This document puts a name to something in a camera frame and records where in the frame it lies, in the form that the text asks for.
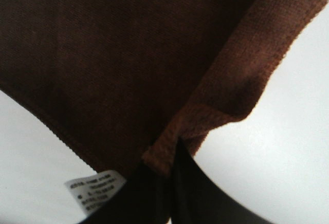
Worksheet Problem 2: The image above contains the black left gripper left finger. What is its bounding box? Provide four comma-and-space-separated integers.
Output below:
81, 164, 171, 224

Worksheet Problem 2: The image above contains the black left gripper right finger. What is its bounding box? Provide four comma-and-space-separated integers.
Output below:
171, 138, 271, 224

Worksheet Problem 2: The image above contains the brown towel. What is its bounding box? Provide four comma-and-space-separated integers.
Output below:
1, 0, 328, 176

